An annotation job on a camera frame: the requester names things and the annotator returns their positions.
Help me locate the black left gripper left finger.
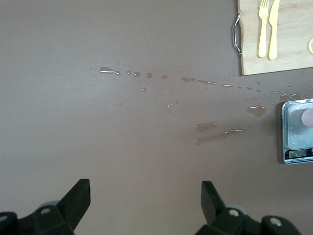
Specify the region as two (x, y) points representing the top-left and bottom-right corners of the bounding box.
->
(0, 178), (91, 235)

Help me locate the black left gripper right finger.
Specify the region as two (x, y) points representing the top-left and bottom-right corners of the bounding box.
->
(195, 181), (303, 235)

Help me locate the pink plastic cup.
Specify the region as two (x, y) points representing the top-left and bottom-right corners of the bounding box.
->
(301, 109), (313, 128)

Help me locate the silver digital kitchen scale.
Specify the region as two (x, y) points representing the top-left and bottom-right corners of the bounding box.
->
(281, 98), (313, 165)

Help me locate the yellow plastic fork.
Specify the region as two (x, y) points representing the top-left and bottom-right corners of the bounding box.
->
(258, 0), (270, 59)

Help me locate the yellow plastic knife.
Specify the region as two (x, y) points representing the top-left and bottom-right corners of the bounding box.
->
(268, 0), (280, 61)

